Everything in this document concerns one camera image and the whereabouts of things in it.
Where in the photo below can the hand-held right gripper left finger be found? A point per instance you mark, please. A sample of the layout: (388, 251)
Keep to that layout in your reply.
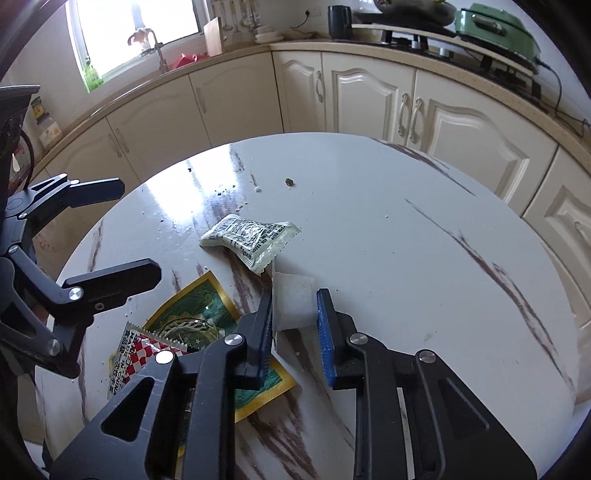
(258, 341)

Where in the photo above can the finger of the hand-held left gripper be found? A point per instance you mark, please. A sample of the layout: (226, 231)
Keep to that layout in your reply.
(120, 281)
(92, 190)

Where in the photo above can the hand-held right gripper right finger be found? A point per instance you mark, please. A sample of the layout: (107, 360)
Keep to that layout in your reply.
(325, 341)

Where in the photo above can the white square sachet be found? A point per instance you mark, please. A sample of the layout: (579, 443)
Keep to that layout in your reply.
(293, 295)

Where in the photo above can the green gold packet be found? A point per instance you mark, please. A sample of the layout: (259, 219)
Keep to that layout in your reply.
(194, 309)

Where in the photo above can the red white checkered packet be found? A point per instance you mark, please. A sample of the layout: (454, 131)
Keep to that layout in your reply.
(134, 357)

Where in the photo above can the glass jar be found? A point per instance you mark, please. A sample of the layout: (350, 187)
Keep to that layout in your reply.
(50, 134)

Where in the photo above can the yellow label bottle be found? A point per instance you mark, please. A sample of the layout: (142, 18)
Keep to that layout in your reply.
(37, 108)

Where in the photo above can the green bottle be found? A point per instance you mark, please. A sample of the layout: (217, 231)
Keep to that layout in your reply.
(93, 78)

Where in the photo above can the pale green printed packet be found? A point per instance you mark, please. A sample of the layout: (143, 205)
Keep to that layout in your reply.
(251, 240)

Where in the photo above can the round white marble table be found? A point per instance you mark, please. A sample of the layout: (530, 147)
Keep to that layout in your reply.
(406, 277)

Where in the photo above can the steel faucet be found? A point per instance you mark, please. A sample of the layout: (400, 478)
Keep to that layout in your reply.
(159, 50)

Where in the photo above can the red plastic basin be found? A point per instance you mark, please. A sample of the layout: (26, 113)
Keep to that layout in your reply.
(187, 61)

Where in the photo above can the pink cloth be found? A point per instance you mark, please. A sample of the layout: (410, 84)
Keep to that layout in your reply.
(138, 36)

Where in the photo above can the wooden cutting board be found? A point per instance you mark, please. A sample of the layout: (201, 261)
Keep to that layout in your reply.
(214, 37)

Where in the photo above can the hanging kitchen utensils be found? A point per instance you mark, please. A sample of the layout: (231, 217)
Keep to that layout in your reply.
(235, 16)

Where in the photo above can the white dishes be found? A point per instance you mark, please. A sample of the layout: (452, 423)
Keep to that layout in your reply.
(270, 36)

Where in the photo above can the black electric kettle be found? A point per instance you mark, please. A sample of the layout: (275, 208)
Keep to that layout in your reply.
(340, 22)

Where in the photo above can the black gas stove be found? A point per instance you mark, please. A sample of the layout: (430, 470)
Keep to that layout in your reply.
(503, 74)

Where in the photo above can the black wok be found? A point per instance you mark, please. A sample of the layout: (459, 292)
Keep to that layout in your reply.
(420, 14)

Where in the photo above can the green electric cooker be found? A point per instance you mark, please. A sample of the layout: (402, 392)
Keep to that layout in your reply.
(498, 34)

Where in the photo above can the white frame window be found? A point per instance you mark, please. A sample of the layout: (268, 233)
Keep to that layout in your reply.
(115, 37)

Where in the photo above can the white wall outlet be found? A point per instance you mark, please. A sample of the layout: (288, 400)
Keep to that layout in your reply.
(311, 11)

